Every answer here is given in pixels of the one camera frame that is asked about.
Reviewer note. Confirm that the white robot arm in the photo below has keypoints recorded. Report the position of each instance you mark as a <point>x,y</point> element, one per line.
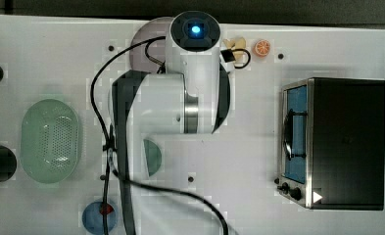
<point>190,96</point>

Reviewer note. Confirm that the grey round plate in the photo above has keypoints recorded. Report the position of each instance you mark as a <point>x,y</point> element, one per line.
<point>148,57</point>

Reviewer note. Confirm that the green mug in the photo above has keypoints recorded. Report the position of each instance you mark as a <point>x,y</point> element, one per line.
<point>153,156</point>

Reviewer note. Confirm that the peeled toy banana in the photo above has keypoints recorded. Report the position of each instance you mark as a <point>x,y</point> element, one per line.
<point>236,45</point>

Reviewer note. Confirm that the orange slice toy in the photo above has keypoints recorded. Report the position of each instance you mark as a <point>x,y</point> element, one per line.
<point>262,48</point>

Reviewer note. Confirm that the small red toy in bowl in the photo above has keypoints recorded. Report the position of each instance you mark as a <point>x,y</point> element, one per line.
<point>106,209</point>

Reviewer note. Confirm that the black toaster oven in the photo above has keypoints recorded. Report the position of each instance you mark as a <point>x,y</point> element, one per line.
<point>332,144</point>

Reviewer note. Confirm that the blue bowl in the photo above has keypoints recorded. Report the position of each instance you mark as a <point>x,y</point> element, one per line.
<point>92,220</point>

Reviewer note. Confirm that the green perforated colander basket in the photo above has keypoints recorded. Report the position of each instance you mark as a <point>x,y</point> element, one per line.
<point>49,143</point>

